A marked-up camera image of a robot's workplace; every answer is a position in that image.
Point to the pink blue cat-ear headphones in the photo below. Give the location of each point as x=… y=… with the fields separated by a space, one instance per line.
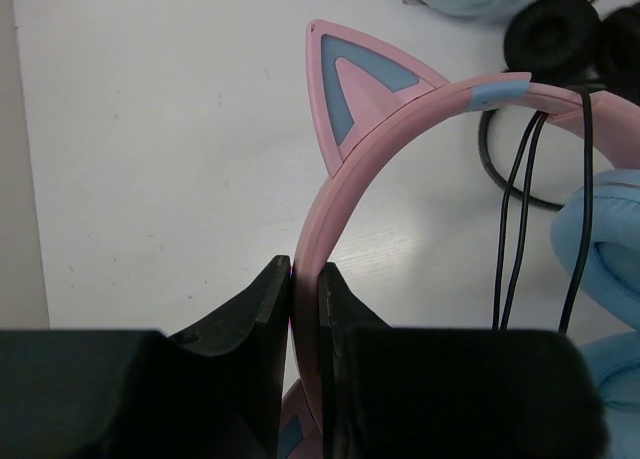
x=368 y=100

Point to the small black on-ear headphones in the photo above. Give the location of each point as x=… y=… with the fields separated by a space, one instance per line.
x=567 y=43

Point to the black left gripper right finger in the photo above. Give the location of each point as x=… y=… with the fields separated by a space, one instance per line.
x=342 y=315

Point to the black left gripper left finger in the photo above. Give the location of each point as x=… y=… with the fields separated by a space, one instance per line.
x=238 y=351

